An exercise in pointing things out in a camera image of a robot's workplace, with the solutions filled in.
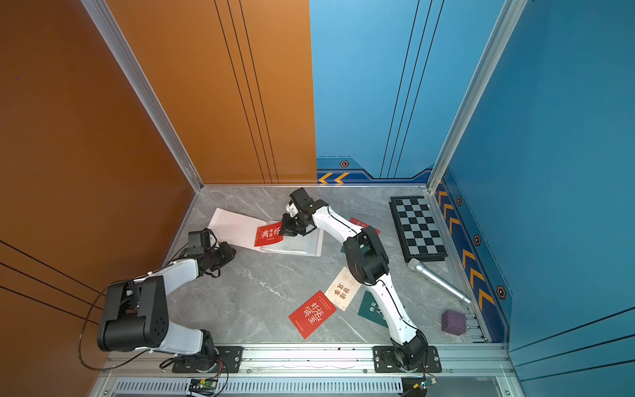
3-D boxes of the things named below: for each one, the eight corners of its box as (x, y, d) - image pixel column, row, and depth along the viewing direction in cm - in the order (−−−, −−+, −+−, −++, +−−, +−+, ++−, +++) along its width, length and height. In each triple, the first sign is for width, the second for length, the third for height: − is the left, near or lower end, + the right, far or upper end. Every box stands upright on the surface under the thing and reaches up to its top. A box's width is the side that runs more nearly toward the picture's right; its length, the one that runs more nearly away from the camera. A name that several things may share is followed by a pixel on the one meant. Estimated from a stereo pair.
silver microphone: (404, 268, 95) (407, 263, 92) (409, 260, 97) (412, 255, 94) (465, 306, 85) (470, 302, 82) (469, 297, 87) (474, 292, 84)
